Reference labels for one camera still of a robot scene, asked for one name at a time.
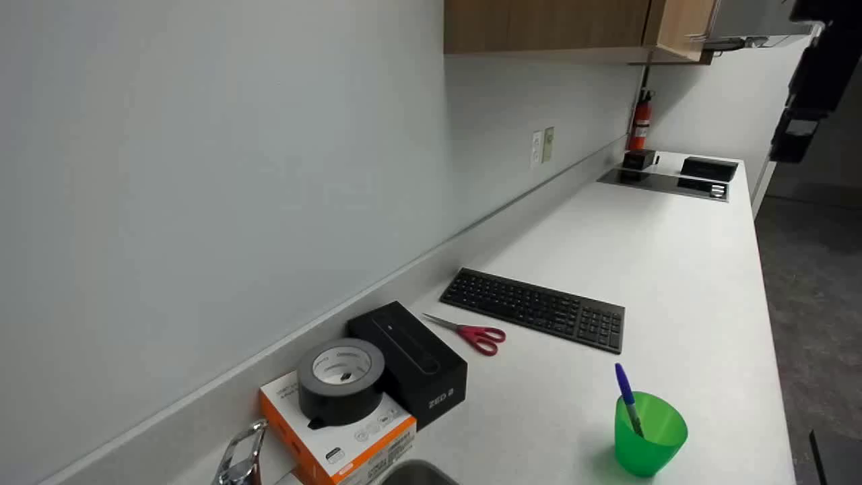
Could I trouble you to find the red fire extinguisher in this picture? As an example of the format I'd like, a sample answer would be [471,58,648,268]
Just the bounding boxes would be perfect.
[622,87,658,174]

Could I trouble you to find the wooden wall cabinet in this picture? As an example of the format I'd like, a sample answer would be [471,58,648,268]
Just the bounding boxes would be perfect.
[441,0,723,69]

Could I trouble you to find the stainless steel sink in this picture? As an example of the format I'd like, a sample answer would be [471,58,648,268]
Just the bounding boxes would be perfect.
[380,458,461,485]

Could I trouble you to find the chrome faucet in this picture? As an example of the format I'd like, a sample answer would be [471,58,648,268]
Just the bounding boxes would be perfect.
[213,420,270,485]

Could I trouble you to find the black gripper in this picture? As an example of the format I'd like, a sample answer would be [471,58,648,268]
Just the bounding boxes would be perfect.
[768,0,862,167]

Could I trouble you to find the grey duct tape roll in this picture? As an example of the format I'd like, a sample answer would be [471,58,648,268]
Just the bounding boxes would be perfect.
[296,337,390,432]

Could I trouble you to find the red handled scissors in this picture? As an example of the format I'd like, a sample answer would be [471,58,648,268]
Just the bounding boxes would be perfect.
[424,312,508,358]

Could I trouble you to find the black computer keyboard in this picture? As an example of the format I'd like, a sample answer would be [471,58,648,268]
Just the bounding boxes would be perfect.
[436,268,627,358]

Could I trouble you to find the black tray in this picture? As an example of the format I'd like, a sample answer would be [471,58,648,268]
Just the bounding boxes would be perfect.
[677,155,741,189]

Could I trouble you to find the blue capped marker pen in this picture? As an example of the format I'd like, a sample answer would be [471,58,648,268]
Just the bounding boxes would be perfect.
[611,361,647,439]

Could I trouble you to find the orange and white box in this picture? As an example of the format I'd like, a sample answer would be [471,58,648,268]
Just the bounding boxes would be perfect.
[257,370,421,485]

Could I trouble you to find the green plastic cup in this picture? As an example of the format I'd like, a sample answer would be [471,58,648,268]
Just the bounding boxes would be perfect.
[611,392,692,480]

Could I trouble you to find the black rectangular box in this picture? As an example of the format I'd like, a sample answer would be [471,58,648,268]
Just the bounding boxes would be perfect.
[345,299,471,432]

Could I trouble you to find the white wall outlet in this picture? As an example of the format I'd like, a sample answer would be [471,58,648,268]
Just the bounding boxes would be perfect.
[527,125,557,171]

